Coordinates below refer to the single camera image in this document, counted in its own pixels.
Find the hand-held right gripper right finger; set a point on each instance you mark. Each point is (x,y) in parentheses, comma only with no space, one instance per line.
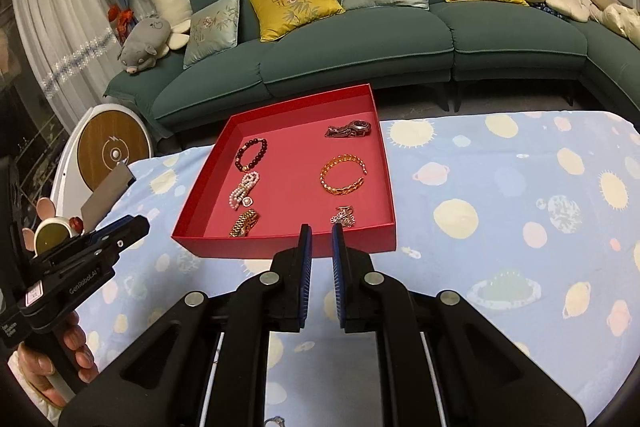
(339,277)

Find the green fabric sofa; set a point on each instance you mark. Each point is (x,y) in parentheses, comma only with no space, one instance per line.
(350,52)

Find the white sheer curtain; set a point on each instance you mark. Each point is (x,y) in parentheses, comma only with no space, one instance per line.
(60,7)

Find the person's left hand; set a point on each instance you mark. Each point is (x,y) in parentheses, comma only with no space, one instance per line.
(80,339)

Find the cream satin cushion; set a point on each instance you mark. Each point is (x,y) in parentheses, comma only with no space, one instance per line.
(622,24)

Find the grey pig plush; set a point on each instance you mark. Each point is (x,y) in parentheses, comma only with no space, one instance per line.
(145,39)

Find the dark glass cabinet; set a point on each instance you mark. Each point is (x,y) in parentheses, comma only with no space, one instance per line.
(30,107)

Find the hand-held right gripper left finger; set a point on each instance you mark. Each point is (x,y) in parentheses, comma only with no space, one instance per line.
(305,277)

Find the silver metal watch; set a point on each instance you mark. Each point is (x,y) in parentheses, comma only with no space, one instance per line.
(350,129)

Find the gold metal watch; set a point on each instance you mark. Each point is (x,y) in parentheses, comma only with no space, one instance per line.
(245,222)

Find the brown flat board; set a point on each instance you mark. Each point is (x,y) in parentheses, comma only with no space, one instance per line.
(107,197)

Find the red plush toy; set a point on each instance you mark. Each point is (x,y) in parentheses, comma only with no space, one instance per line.
(121,21)

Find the red cardboard box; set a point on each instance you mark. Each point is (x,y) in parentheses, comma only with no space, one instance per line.
(290,157)

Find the white appliance with wooden disc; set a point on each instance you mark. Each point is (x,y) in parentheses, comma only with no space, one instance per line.
(115,142)

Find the white eared toy robot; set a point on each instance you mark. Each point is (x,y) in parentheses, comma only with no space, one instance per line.
(50,234)

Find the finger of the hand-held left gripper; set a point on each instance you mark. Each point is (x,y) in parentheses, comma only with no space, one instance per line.
(75,257)
(125,228)

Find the blue planet-print tablecloth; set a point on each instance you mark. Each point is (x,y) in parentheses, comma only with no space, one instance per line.
(500,257)

